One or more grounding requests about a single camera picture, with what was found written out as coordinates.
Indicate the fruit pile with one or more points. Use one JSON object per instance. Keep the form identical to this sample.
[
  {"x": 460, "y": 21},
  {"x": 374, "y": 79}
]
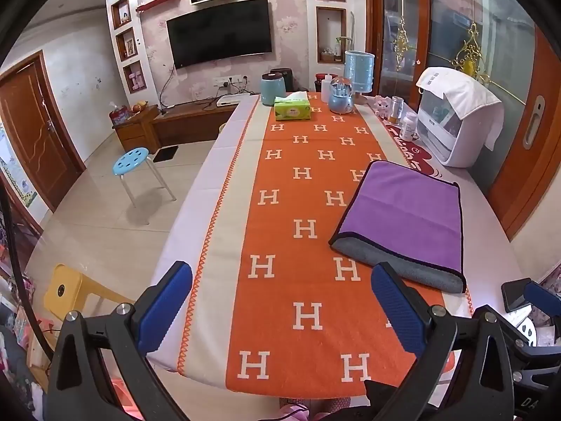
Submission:
[{"x": 139, "y": 106}]

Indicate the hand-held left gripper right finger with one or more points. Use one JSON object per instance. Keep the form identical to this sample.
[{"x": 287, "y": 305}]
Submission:
[{"x": 396, "y": 302}]

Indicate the white medicine bottle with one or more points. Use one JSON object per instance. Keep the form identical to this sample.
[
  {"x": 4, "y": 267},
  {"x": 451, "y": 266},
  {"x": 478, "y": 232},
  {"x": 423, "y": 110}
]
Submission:
[{"x": 408, "y": 127}]

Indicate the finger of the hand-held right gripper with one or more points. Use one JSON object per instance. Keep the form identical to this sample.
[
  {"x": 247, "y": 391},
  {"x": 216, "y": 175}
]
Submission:
[{"x": 542, "y": 294}]

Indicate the orange printed table blanket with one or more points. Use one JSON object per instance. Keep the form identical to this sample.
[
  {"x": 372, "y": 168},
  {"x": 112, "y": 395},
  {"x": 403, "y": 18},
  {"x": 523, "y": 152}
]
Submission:
[{"x": 302, "y": 228}]

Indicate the pink figurine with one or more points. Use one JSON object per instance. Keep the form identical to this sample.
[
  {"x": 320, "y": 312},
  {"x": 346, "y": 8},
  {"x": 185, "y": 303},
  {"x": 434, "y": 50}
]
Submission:
[{"x": 382, "y": 105}]

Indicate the brown wooden door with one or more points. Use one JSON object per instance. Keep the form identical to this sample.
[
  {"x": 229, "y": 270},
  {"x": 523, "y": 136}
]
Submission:
[{"x": 35, "y": 140}]

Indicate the white set-top box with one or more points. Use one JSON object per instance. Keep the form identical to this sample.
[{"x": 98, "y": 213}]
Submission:
[{"x": 232, "y": 100}]

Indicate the red and white table mat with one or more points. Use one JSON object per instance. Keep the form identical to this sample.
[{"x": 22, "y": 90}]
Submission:
[{"x": 407, "y": 151}]

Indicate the green tissue box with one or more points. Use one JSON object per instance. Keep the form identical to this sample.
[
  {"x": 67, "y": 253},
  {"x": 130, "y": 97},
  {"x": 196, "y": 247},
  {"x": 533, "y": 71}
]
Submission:
[{"x": 292, "y": 107}]

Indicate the pink cloth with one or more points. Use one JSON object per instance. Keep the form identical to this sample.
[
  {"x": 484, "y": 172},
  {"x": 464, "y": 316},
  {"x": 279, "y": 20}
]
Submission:
[{"x": 302, "y": 410}]

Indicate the red lidded jar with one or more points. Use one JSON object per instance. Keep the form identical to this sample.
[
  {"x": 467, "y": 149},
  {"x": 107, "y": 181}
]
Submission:
[{"x": 319, "y": 81}]

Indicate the white plastic bottle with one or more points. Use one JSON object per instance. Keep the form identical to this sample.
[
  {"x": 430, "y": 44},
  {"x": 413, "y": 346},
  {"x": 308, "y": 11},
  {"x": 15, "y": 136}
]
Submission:
[{"x": 328, "y": 92}]

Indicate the light blue cylinder container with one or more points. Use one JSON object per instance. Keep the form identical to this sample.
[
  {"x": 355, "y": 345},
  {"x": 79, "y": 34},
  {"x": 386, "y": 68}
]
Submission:
[{"x": 359, "y": 70}]

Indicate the black kitchen appliance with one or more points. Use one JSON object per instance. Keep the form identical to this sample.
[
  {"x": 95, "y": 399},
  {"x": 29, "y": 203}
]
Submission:
[{"x": 285, "y": 79}]

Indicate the purple and grey towel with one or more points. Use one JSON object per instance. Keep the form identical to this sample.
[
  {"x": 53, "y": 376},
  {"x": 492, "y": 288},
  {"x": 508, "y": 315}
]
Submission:
[{"x": 403, "y": 215}]

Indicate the white wall socket strip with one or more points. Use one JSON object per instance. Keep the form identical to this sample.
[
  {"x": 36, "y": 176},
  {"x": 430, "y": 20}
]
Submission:
[{"x": 230, "y": 81}]

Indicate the white perforated stool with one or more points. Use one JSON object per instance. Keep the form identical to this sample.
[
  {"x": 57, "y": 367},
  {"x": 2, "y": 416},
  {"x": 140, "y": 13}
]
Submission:
[{"x": 526, "y": 329}]

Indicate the red plastic bag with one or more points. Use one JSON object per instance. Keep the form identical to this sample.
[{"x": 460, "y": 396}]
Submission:
[{"x": 119, "y": 116}]

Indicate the white appliance with towel cover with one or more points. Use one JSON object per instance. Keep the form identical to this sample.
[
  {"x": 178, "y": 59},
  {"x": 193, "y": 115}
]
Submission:
[{"x": 464, "y": 96}]

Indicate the brown sliding door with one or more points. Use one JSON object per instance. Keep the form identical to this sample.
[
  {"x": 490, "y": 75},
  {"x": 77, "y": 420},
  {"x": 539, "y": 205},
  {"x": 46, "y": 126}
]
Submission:
[{"x": 526, "y": 175}]

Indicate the wooden side cabinet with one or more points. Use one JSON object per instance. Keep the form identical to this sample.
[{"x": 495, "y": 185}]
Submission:
[{"x": 133, "y": 133}]

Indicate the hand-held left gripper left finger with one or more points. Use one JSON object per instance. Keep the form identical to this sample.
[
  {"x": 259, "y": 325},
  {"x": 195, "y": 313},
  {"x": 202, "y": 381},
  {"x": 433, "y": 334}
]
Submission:
[{"x": 168, "y": 298}]

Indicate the yellow plastic stool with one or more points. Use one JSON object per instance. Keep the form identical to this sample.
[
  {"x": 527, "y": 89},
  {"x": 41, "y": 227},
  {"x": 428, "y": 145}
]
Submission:
[{"x": 74, "y": 287}]

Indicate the red wall shelf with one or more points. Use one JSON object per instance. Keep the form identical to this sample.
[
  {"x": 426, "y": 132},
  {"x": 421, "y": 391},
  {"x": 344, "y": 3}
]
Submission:
[{"x": 157, "y": 2}]

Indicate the black smartphone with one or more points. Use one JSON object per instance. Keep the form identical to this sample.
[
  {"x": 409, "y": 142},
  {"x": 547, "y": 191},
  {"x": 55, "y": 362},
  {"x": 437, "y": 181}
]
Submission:
[{"x": 515, "y": 296}]

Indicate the blue globe swab holder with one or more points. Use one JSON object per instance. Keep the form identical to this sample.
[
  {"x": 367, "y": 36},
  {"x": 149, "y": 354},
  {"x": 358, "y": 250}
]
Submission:
[{"x": 341, "y": 96}]

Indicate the black wall television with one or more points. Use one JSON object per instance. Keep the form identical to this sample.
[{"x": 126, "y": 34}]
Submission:
[{"x": 219, "y": 33}]

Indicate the teal lidded jar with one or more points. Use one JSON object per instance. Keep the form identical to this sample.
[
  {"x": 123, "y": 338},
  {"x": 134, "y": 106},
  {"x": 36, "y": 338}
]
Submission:
[{"x": 272, "y": 90}]

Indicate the silver capped amber bottle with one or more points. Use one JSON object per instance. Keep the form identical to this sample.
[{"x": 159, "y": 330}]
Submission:
[{"x": 396, "y": 109}]

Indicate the wooden television cabinet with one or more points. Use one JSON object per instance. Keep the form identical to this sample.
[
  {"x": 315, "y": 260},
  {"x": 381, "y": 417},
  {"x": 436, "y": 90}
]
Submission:
[{"x": 193, "y": 118}]

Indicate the golden door ornament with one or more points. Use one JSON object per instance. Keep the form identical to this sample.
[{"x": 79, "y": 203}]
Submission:
[{"x": 472, "y": 52}]

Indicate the black floor mat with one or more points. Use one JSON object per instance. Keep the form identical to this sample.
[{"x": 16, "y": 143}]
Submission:
[{"x": 166, "y": 153}]

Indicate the blue round stool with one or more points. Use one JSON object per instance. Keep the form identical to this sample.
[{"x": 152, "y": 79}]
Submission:
[{"x": 130, "y": 161}]

